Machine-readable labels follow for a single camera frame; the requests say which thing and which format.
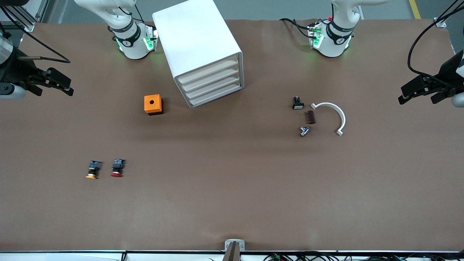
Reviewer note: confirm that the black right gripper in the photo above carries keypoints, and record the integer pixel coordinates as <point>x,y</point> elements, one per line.
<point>19,72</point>

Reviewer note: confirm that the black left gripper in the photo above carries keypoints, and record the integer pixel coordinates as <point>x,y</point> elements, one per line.
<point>448,73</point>

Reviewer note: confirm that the red mushroom push button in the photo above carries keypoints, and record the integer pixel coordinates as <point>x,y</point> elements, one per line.
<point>116,170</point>

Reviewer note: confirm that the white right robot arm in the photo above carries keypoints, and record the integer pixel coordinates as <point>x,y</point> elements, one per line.
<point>132,43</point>

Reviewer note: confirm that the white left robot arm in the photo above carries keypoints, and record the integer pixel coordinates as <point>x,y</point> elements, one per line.
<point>331,45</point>

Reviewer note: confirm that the yellow mushroom push button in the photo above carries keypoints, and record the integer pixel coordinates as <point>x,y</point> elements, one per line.
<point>93,170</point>

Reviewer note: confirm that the white drawer cabinet housing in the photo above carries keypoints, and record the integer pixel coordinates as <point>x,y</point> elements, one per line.
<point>195,36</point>

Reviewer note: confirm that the orange box with hole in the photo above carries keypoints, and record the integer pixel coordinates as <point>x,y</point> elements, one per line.
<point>156,108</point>

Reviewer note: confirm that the small brown ribbed block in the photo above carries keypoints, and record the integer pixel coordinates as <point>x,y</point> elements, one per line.
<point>310,117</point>

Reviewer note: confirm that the small metal tee fitting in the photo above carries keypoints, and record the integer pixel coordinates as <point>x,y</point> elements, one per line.
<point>304,130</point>

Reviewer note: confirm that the aluminium frame profile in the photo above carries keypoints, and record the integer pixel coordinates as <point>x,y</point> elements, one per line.
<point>29,26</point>

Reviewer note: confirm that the aluminium profile with bracket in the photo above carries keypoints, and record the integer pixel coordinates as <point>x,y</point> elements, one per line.
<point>440,22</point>

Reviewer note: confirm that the black white-faced switch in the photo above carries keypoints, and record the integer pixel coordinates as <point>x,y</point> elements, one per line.
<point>298,105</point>

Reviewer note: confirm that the white frame rail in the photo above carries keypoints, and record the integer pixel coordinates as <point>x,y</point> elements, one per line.
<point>54,256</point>

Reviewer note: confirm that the grey metal bracket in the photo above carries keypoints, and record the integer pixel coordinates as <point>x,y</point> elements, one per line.
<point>227,243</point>

